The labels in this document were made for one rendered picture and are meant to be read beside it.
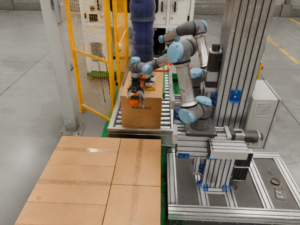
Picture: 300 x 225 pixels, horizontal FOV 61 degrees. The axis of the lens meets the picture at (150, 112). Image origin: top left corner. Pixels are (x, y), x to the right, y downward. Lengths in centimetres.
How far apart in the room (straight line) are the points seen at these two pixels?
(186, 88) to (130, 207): 96
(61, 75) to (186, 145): 188
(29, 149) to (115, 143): 139
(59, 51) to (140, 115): 123
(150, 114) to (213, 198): 98
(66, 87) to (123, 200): 177
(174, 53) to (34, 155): 238
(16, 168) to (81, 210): 149
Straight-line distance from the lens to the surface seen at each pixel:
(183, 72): 163
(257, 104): 203
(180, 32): 233
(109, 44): 302
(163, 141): 265
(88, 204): 206
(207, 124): 189
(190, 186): 259
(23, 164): 337
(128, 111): 254
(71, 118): 355
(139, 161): 231
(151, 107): 249
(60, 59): 318
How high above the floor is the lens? 213
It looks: 33 degrees down
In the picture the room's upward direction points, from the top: 1 degrees clockwise
